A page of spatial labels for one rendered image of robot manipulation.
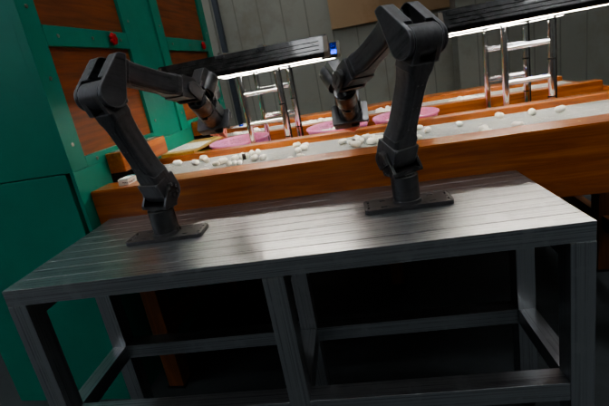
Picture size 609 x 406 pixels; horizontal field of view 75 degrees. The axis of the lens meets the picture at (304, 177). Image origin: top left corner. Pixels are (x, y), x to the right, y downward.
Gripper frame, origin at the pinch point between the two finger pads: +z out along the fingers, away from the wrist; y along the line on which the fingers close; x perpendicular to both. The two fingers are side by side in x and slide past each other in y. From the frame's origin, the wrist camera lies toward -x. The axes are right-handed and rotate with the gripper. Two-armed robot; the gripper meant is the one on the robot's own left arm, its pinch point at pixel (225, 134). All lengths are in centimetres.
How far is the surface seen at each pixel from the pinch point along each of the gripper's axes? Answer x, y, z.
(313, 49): -25.3, -31.0, -3.2
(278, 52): -26.7, -19.3, -3.5
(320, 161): 17.5, -31.8, -6.0
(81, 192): 18.8, 42.0, -9.7
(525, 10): -25, -95, -3
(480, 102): -29, -92, 52
